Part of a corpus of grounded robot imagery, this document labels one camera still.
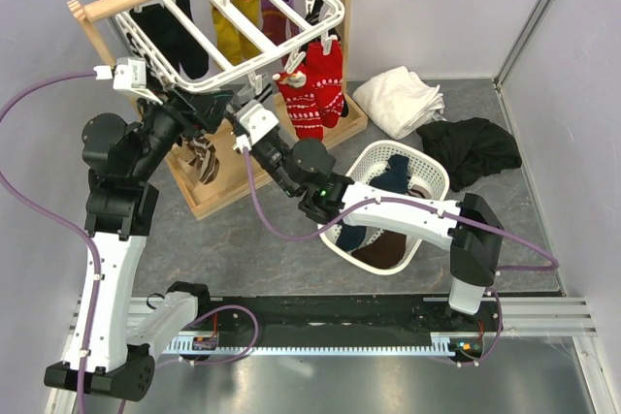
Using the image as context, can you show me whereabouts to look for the yellow reindeer sock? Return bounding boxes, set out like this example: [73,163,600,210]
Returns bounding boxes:
[212,0,260,65]

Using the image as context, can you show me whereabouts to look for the plain black sock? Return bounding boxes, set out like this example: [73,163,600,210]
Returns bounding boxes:
[130,4,209,80]

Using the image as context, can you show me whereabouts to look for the red patterned Christmas sock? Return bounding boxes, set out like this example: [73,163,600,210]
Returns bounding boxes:
[306,41,345,128]

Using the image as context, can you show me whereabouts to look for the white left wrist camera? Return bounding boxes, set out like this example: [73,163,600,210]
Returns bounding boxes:
[113,57,162,104]

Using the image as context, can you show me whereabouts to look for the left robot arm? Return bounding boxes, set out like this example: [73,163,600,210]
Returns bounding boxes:
[44,90,233,401]

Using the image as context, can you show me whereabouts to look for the black sock white stripes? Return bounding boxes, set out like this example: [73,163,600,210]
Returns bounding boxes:
[124,32,151,69]

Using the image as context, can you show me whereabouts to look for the brown striped sock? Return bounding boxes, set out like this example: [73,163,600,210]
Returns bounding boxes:
[178,136,220,185]

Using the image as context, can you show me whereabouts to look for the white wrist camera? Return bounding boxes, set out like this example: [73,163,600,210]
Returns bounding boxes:
[233,99,280,153]
[113,57,162,104]

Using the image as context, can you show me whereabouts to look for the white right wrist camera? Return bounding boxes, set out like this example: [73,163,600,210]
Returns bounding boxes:
[233,99,280,153]

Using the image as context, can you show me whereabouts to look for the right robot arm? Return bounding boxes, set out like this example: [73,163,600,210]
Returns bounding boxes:
[225,100,505,331]

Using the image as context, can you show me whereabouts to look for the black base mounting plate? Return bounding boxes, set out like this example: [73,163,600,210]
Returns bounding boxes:
[179,295,503,365]

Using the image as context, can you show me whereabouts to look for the white perforated laundry basket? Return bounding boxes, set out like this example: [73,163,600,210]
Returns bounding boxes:
[320,140,449,275]

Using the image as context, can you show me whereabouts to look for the brown sock in basket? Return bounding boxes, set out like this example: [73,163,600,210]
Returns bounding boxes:
[351,231,407,270]

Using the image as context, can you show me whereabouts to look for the folded white towel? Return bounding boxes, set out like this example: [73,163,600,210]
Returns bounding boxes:
[352,66,444,140]

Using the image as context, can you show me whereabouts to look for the purple striped sock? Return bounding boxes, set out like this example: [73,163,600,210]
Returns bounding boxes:
[261,0,299,45]

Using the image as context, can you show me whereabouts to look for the crumpled black cloth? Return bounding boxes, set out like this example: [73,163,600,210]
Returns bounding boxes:
[416,117,522,192]

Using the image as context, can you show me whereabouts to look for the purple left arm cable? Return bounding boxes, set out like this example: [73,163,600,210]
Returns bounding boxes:
[0,72,106,414]

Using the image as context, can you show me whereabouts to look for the wooden drying rack stand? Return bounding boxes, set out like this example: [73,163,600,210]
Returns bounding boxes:
[69,0,368,219]

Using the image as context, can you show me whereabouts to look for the navy blue sock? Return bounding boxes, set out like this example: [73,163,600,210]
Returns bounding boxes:
[336,222,367,252]
[369,154,409,194]

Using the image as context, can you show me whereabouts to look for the aluminium rail frame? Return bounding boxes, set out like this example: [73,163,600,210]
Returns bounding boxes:
[48,293,603,414]

